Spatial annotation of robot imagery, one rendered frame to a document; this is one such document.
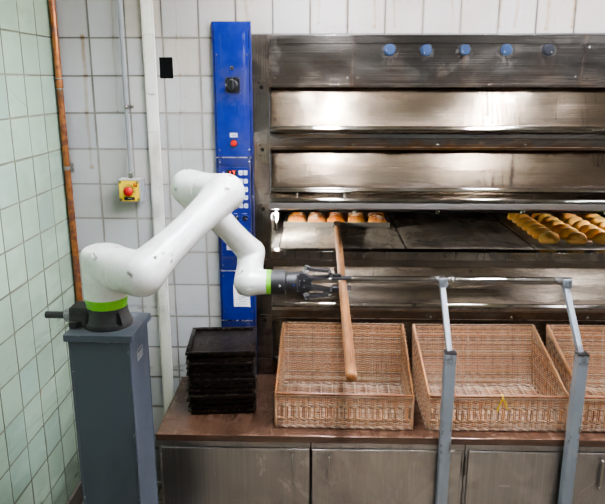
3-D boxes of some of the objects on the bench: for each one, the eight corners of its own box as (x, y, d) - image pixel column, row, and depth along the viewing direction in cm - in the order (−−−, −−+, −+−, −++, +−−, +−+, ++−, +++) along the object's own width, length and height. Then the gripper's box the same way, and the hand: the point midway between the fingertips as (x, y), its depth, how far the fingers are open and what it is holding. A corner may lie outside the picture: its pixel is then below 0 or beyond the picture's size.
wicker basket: (407, 378, 306) (410, 322, 299) (529, 378, 305) (534, 322, 298) (425, 432, 259) (428, 367, 252) (569, 433, 258) (576, 368, 251)
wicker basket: (281, 375, 309) (281, 320, 302) (402, 378, 306) (404, 322, 299) (272, 428, 262) (271, 364, 255) (415, 432, 259) (418, 367, 252)
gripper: (287, 258, 247) (350, 259, 246) (287, 299, 251) (350, 299, 250) (286, 264, 239) (351, 264, 239) (286, 305, 244) (350, 306, 243)
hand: (341, 282), depth 244 cm, fingers open, 3 cm apart
